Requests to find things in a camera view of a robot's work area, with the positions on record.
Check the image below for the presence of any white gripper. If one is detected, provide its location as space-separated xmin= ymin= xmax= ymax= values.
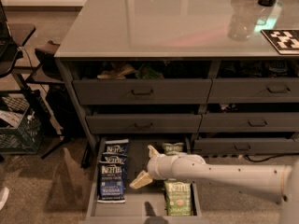
xmin=129 ymin=145 xmax=175 ymax=189

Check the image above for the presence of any blue kettle chip bag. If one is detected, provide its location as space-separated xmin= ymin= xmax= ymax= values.
xmin=101 ymin=151 xmax=129 ymax=189
xmin=98 ymin=161 xmax=125 ymax=203
xmin=105 ymin=139 xmax=129 ymax=155

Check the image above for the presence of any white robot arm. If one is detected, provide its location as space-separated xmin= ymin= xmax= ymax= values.
xmin=130 ymin=146 xmax=299 ymax=224

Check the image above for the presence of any rear green Kettle chip bag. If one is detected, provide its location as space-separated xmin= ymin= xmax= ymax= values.
xmin=162 ymin=142 xmax=184 ymax=155

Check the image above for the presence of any green kettle chip bag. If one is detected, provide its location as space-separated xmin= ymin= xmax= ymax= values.
xmin=164 ymin=180 xmax=192 ymax=217
xmin=162 ymin=142 xmax=184 ymax=155

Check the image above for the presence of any open bottom left drawer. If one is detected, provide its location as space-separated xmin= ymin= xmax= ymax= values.
xmin=78 ymin=134 xmax=209 ymax=224

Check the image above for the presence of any middle left grey drawer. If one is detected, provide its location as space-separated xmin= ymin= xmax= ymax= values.
xmin=86 ymin=114 xmax=201 ymax=134

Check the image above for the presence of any front green Kettle chip bag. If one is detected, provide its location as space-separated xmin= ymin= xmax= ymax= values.
xmin=164 ymin=180 xmax=192 ymax=217

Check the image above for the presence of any top left grey drawer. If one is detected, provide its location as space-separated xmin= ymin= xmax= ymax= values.
xmin=73 ymin=78 xmax=211 ymax=105

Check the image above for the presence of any middle right grey drawer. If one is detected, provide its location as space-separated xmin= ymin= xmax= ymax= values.
xmin=199 ymin=112 xmax=299 ymax=133

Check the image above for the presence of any green snack bag in drawer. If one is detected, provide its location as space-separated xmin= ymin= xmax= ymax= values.
xmin=135 ymin=64 xmax=164 ymax=79

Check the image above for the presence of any tan snack bag in drawer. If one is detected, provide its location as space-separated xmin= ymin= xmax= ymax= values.
xmin=97 ymin=63 xmax=136 ymax=79

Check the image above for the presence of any top right grey drawer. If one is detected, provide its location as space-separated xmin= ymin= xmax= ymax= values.
xmin=208 ymin=77 xmax=299 ymax=104

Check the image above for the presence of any grey counter cabinet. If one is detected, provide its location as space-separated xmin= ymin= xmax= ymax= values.
xmin=54 ymin=0 xmax=299 ymax=224

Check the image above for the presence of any green plastic crate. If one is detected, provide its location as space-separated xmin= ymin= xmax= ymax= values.
xmin=0 ymin=91 xmax=44 ymax=154

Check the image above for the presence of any black white fiducial marker board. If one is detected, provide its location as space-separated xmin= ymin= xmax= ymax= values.
xmin=261 ymin=29 xmax=299 ymax=55

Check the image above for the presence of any dark rolling stand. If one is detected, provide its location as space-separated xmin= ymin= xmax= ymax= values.
xmin=0 ymin=0 xmax=73 ymax=161

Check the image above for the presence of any black cable on floor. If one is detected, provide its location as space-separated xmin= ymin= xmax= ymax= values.
xmin=243 ymin=152 xmax=299 ymax=163

